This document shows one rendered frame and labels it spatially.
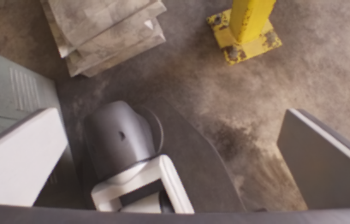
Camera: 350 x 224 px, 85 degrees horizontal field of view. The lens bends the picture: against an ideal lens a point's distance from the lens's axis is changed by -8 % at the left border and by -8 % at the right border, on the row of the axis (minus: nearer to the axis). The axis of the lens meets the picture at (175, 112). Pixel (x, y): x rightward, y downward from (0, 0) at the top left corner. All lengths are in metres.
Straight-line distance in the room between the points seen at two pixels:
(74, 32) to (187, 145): 0.56
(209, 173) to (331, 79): 0.61
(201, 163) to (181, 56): 0.46
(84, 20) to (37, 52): 0.46
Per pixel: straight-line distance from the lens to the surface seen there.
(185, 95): 0.82
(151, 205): 0.50
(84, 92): 0.97
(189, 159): 0.63
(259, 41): 0.92
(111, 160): 0.48
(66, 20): 0.85
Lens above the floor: 0.80
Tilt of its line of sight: 77 degrees down
